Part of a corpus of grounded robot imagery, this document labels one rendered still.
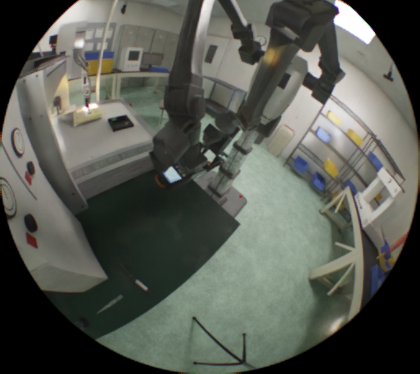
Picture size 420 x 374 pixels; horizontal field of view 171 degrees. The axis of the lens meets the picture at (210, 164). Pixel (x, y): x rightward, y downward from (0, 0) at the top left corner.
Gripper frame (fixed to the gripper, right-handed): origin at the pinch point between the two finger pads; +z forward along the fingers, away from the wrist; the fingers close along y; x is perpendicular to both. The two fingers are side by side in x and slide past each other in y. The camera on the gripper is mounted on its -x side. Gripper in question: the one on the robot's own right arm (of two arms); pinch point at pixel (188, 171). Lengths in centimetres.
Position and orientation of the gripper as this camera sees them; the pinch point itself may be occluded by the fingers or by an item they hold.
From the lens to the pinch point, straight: 47.4
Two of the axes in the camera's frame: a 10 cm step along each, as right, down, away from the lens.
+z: -1.2, 6.2, 7.8
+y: 6.5, 6.4, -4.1
